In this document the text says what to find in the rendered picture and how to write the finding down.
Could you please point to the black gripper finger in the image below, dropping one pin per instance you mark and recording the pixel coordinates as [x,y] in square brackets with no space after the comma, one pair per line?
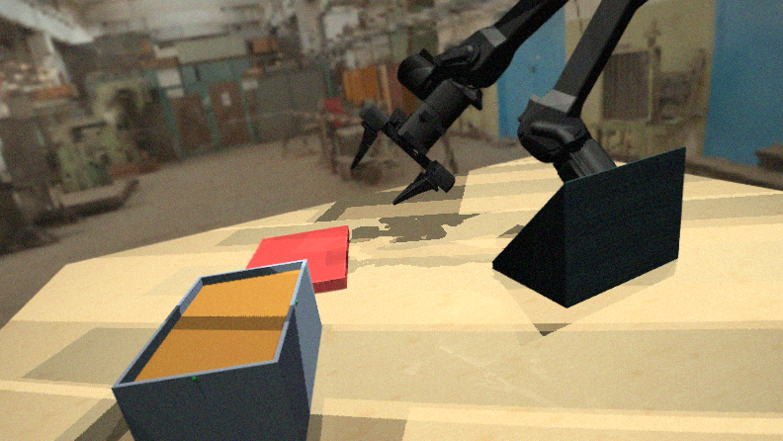
[368,138]
[419,185]

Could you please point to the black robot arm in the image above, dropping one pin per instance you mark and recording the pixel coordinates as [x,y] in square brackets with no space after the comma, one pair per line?
[551,128]

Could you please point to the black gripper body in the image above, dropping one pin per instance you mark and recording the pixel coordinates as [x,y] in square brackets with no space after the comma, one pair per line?
[422,130]

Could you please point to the red lid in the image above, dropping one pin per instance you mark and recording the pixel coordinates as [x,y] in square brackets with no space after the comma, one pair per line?
[326,251]

